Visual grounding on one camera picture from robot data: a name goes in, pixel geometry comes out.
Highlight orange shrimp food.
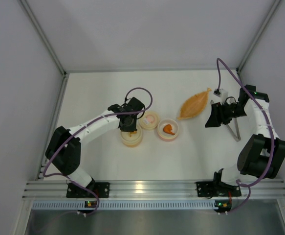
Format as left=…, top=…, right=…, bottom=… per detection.
left=163, top=124, right=175, bottom=135

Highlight metal tongs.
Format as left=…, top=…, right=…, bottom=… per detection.
left=225, top=117, right=241, bottom=142

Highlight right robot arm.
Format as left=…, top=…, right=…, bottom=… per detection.
left=205, top=85, right=285, bottom=183

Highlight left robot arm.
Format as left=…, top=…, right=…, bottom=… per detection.
left=45, top=97, right=145, bottom=190

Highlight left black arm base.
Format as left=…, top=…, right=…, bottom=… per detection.
left=66, top=182, right=110, bottom=198

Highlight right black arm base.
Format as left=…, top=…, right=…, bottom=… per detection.
left=196, top=181, right=241, bottom=198

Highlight woven fish-shaped basket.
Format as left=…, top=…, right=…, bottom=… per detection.
left=177, top=88, right=211, bottom=120

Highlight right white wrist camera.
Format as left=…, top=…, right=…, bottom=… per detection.
left=213, top=89, right=228, bottom=100

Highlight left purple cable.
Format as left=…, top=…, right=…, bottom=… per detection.
left=42, top=87, right=153, bottom=216

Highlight aluminium front rail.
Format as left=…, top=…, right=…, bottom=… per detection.
left=22, top=179, right=285, bottom=200

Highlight left aluminium frame post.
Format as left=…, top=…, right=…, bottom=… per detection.
left=19, top=0, right=67, bottom=76

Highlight aluminium frame post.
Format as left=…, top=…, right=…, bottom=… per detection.
left=19, top=0, right=67, bottom=76
left=236, top=0, right=283, bottom=73

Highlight right aluminium frame post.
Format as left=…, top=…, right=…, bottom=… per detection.
left=236, top=0, right=283, bottom=73

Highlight slotted grey cable duct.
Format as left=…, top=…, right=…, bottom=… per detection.
left=32, top=200, right=229, bottom=211

